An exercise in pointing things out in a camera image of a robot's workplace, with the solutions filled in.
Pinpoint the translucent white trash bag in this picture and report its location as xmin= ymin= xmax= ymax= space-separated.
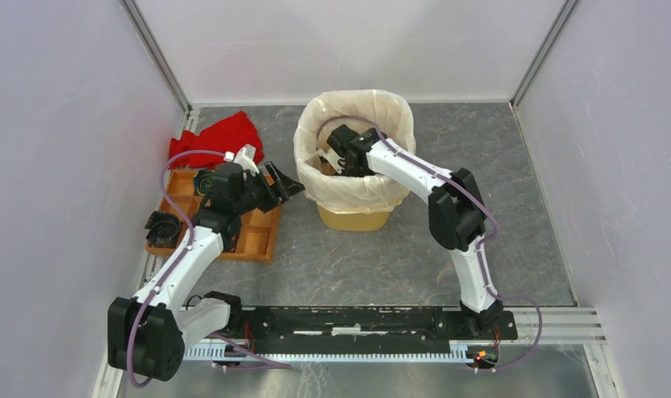
xmin=293 ymin=90 xmax=416 ymax=214

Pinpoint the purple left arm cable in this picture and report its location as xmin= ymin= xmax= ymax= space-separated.
xmin=126 ymin=150 xmax=229 ymax=390

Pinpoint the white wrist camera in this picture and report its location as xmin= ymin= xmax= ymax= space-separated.
xmin=224 ymin=144 xmax=260 ymax=176
xmin=318 ymin=148 xmax=343 ymax=175

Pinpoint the right aluminium frame post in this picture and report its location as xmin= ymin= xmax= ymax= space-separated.
xmin=509 ymin=0 xmax=581 ymax=111

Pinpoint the red cloth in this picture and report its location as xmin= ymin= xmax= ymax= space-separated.
xmin=169 ymin=111 xmax=265 ymax=163

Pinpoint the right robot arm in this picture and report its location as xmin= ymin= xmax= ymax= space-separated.
xmin=323 ymin=124 xmax=503 ymax=338

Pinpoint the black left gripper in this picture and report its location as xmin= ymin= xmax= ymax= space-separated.
xmin=234 ymin=161 xmax=305 ymax=216

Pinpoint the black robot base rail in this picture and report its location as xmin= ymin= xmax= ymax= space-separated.
xmin=220 ymin=306 xmax=518 ymax=356

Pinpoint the yellow plastic trash bin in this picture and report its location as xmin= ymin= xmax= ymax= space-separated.
xmin=317 ymin=206 xmax=391 ymax=232

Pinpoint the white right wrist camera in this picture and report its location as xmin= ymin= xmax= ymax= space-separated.
xmin=318 ymin=148 xmax=343 ymax=175

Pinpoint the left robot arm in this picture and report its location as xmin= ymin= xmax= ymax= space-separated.
xmin=107 ymin=161 xmax=304 ymax=381

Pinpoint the black green trash bag roll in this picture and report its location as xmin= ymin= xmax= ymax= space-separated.
xmin=192 ymin=169 xmax=215 ymax=197

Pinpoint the left aluminium frame post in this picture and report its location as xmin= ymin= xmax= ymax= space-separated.
xmin=119 ymin=0 xmax=192 ymax=114

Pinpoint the wooden compartment tray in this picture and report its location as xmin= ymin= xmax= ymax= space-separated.
xmin=166 ymin=169 xmax=281 ymax=263

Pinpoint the aluminium frame post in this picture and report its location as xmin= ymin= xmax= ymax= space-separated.
xmin=119 ymin=0 xmax=192 ymax=114
xmin=509 ymin=0 xmax=581 ymax=111

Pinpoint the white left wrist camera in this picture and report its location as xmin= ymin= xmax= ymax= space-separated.
xmin=224 ymin=144 xmax=260 ymax=176

